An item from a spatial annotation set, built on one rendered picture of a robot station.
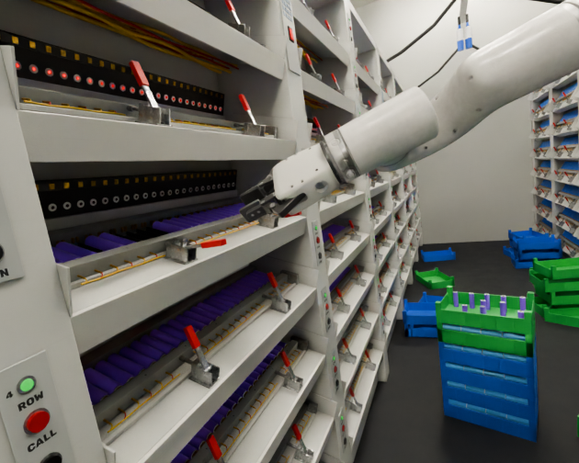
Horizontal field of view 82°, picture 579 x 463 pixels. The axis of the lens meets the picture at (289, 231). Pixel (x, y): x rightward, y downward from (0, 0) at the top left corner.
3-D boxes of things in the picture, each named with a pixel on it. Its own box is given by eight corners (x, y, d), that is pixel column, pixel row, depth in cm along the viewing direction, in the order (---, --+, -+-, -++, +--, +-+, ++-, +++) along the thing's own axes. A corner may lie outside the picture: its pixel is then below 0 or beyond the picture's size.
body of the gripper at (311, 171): (354, 192, 53) (292, 223, 56) (339, 160, 61) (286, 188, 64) (334, 157, 48) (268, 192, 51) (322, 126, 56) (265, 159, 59)
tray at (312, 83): (353, 113, 143) (358, 78, 140) (298, 86, 89) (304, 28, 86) (309, 109, 151) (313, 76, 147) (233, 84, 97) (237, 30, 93)
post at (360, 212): (389, 370, 170) (348, -1, 144) (386, 382, 161) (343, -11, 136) (350, 367, 178) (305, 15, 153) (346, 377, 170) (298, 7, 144)
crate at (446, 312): (535, 311, 126) (534, 291, 125) (532, 335, 111) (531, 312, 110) (448, 302, 145) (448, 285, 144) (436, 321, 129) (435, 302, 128)
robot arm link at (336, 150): (366, 186, 53) (348, 195, 54) (352, 158, 60) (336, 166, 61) (346, 146, 48) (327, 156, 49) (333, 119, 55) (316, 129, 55)
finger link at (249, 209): (283, 215, 55) (249, 232, 57) (281, 203, 57) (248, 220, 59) (273, 202, 53) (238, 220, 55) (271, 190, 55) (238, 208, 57)
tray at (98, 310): (304, 233, 87) (309, 197, 84) (73, 358, 33) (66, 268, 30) (238, 218, 94) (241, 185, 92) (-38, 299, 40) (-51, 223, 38)
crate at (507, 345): (535, 332, 127) (535, 311, 126) (533, 357, 112) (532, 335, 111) (449, 320, 146) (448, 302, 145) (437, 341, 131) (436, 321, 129)
